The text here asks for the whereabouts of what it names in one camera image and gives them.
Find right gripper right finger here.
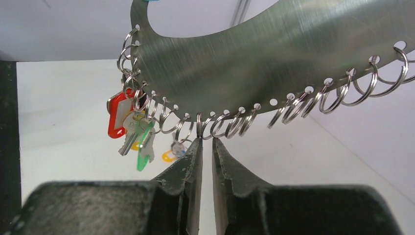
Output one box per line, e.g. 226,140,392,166
212,138,403,235

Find green tagged key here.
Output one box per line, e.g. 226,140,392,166
118,111,154,171

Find key with yellow tag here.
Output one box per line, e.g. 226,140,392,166
161,132,187,163

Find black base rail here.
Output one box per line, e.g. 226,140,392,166
0,61,22,226

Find metal key organiser with rings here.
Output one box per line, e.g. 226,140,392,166
116,0,415,138

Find red tagged key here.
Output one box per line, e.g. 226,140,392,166
106,89,134,139

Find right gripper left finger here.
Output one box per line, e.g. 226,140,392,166
5,138,203,235

